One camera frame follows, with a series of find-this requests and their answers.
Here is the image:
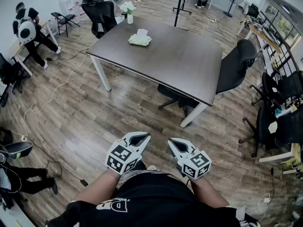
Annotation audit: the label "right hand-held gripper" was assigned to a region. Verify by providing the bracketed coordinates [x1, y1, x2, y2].
[167, 137, 213, 181]

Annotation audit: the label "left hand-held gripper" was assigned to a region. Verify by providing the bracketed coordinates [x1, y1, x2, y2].
[105, 131, 152, 176]

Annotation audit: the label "green wet wipe pack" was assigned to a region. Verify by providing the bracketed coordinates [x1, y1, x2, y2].
[128, 33, 152, 47]

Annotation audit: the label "person's right forearm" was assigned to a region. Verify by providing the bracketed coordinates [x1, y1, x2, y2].
[190, 177, 229, 209]

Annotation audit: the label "person's left forearm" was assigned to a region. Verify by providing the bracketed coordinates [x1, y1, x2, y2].
[72, 168, 122, 207]

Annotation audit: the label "white table leg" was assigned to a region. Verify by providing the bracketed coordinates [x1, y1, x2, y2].
[90, 55, 112, 92]
[179, 102, 209, 129]

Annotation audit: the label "person's patterned shorts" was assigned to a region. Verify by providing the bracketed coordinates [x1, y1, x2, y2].
[116, 168, 190, 189]

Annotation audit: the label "person's black printed t-shirt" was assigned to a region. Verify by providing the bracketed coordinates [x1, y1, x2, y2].
[45, 169, 261, 227]

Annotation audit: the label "green black sneaker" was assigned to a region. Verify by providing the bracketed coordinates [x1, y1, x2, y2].
[285, 155, 303, 175]

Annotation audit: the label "black grey helmet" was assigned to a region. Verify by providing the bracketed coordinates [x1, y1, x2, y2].
[0, 141, 34, 160]

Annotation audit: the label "black office chair with headrest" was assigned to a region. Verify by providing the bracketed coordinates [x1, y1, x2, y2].
[81, 0, 125, 39]

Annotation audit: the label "white flower bouquet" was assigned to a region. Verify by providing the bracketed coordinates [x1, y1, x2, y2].
[119, 1, 137, 16]

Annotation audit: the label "black floor case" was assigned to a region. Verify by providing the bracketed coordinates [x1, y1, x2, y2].
[0, 126, 14, 146]

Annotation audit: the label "black pole stand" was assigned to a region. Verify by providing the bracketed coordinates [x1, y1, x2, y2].
[172, 0, 193, 27]

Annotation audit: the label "wooden desk with white legs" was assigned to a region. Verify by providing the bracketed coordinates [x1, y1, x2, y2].
[10, 20, 59, 77]
[236, 24, 282, 54]

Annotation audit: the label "black folding chair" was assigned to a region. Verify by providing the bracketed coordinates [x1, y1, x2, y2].
[51, 11, 80, 37]

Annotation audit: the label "stack of white boxes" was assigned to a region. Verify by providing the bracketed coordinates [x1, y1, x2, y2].
[56, 0, 89, 21]

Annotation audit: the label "white round backpack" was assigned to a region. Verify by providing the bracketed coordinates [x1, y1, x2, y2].
[18, 17, 36, 45]

